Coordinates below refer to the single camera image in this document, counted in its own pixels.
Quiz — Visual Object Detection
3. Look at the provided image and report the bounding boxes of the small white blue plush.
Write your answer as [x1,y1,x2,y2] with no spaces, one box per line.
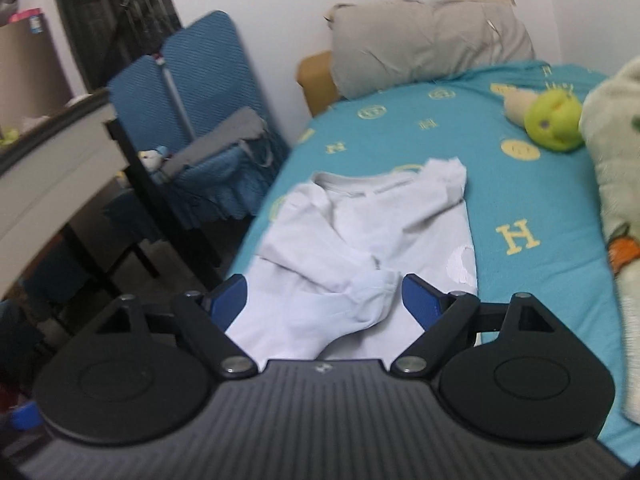
[138,145,170,174]

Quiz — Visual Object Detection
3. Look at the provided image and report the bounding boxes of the blue covered chair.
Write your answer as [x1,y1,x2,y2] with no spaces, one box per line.
[106,8,292,231]

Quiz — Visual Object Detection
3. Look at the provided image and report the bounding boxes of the yellow wooden headboard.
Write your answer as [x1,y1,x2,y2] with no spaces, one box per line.
[296,51,340,117]

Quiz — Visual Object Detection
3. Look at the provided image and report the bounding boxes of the white shirt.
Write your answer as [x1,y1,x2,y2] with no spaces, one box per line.
[227,158,477,366]

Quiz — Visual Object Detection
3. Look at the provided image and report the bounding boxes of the white desk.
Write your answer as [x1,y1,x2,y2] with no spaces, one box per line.
[1,89,128,294]

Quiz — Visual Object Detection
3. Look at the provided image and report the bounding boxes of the green plush toy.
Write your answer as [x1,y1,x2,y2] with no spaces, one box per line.
[504,88,584,153]

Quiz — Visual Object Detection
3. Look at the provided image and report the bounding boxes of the cardboard box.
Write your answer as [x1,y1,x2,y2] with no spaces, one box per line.
[0,14,73,130]

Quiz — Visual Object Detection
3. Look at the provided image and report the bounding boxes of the green fleece cartoon blanket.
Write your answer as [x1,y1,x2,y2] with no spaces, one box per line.
[579,58,639,422]

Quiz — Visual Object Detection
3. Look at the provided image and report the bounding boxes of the teal patterned bed sheet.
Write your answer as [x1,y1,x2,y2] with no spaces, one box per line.
[209,62,628,479]

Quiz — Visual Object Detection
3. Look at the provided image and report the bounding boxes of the grey cloth on chair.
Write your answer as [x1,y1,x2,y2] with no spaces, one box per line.
[160,106,268,179]

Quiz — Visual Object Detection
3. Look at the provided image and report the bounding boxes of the grey pillow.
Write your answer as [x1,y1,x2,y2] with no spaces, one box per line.
[329,0,535,100]

